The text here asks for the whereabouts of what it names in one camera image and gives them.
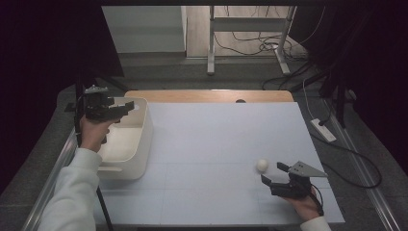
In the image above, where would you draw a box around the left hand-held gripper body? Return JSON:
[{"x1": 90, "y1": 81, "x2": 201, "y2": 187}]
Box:
[{"x1": 64, "y1": 84, "x2": 117, "y2": 123}]

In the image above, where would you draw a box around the white ping pong ball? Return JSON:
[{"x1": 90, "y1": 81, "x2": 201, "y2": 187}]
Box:
[{"x1": 256, "y1": 159, "x2": 270, "y2": 173}]

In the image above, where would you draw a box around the black power cable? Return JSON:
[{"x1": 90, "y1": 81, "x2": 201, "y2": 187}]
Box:
[{"x1": 309, "y1": 130, "x2": 383, "y2": 190}]

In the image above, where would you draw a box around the person's right hand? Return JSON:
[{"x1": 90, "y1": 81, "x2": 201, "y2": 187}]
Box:
[{"x1": 283, "y1": 187, "x2": 325, "y2": 222}]

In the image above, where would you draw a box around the tangle of floor cables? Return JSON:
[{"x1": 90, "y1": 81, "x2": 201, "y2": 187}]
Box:
[{"x1": 213, "y1": 6, "x2": 326, "y2": 62}]

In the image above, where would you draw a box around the white cabinet panel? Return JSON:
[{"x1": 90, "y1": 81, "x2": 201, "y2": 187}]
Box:
[{"x1": 101, "y1": 5, "x2": 188, "y2": 54}]

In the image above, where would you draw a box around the white metal desk frame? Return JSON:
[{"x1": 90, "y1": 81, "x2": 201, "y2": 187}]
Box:
[{"x1": 206, "y1": 5, "x2": 298, "y2": 77}]

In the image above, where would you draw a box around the person's left hand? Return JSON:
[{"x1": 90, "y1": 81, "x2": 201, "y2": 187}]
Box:
[{"x1": 78, "y1": 115, "x2": 113, "y2": 154}]

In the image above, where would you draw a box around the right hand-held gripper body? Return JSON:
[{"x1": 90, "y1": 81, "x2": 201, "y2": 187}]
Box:
[{"x1": 269, "y1": 160, "x2": 329, "y2": 200}]

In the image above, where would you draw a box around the aluminium rail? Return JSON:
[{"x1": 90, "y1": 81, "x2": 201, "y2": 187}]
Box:
[
  {"x1": 21, "y1": 128, "x2": 79, "y2": 231},
  {"x1": 322, "y1": 95, "x2": 402, "y2": 231}
]

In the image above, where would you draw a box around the white power strip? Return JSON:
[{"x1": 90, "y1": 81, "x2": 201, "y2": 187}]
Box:
[{"x1": 309, "y1": 117, "x2": 338, "y2": 143}]

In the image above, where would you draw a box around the wooden table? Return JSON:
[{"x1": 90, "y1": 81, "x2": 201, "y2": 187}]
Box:
[{"x1": 123, "y1": 90, "x2": 294, "y2": 104}]

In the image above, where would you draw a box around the white table mat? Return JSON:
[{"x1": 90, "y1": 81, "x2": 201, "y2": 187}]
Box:
[{"x1": 93, "y1": 101, "x2": 346, "y2": 226}]

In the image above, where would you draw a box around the white plastic bin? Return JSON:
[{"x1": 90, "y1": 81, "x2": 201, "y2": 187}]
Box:
[{"x1": 95, "y1": 96, "x2": 154, "y2": 181}]

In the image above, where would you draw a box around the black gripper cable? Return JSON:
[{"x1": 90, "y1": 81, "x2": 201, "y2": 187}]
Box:
[{"x1": 309, "y1": 183, "x2": 325, "y2": 217}]

